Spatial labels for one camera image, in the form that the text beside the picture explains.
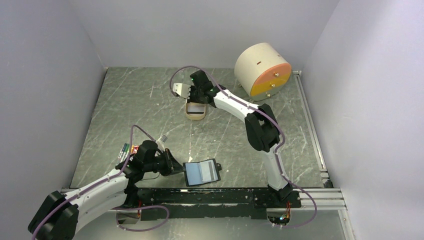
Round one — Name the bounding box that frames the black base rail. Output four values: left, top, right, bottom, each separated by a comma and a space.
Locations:
121, 187, 292, 221

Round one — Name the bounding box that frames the aluminium side rail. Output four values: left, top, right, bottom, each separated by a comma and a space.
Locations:
292, 70, 334, 189

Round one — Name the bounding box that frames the cream round drawer cabinet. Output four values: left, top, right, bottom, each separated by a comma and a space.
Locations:
234, 42, 292, 102

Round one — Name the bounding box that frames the black leather card holder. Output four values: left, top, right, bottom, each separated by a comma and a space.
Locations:
183, 158, 222, 187

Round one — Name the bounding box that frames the loose card lying in tray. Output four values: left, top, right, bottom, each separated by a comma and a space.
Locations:
187, 103, 206, 115

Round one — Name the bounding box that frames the beige oval tray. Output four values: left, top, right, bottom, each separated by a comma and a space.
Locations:
184, 102, 207, 121

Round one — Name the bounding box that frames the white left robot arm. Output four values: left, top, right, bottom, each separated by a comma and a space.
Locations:
28, 140, 185, 240

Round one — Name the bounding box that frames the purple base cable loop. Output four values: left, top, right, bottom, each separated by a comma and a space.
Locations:
115, 205, 169, 233

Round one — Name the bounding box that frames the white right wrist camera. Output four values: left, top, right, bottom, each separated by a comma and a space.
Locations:
172, 83, 191, 99

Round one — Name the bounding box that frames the rainbow striped card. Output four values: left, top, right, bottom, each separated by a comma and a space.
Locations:
117, 143, 139, 164

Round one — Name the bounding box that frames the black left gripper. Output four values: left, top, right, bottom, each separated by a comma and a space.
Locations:
143, 147, 186, 176

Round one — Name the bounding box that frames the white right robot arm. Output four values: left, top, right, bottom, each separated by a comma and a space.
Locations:
188, 70, 293, 207

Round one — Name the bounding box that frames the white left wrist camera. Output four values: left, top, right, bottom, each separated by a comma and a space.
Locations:
155, 134, 168, 151

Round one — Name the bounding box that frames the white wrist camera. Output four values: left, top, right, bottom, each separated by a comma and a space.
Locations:
172, 83, 191, 99
155, 134, 168, 151

